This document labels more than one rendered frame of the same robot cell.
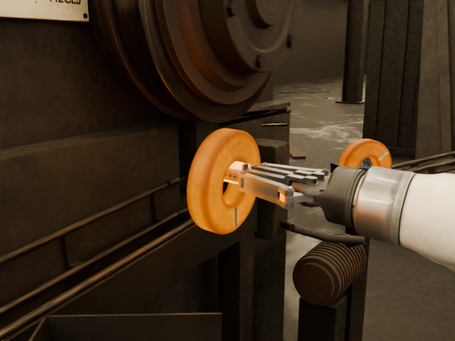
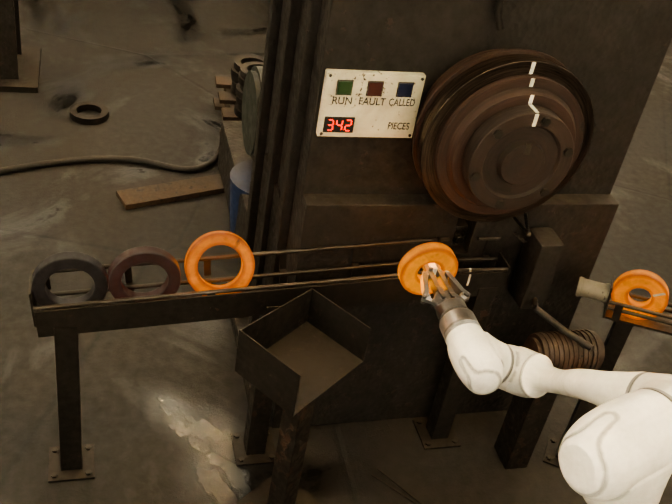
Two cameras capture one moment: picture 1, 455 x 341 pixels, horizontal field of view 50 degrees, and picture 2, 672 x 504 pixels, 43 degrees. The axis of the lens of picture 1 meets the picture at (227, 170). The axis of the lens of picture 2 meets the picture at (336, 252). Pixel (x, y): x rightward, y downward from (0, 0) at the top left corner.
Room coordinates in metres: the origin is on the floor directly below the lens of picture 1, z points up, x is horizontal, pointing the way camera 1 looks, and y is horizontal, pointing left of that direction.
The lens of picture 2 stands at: (-0.89, -0.89, 2.10)
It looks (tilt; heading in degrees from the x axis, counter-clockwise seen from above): 35 degrees down; 37
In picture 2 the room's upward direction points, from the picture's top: 11 degrees clockwise
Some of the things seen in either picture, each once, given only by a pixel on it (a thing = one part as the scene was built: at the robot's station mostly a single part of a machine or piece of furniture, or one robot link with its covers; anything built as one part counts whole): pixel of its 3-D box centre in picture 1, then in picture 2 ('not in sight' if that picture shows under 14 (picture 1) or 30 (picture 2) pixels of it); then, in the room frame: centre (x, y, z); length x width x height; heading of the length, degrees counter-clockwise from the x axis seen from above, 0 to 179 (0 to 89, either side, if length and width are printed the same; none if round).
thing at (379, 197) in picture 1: (384, 204); (459, 327); (0.57, -0.19, 0.83); 0.09 x 0.06 x 0.09; 147
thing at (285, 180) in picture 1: (277, 184); (435, 287); (0.64, -0.07, 0.84); 0.11 x 0.01 x 0.04; 58
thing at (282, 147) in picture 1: (263, 188); (535, 267); (1.16, -0.09, 0.68); 0.11 x 0.08 x 0.24; 57
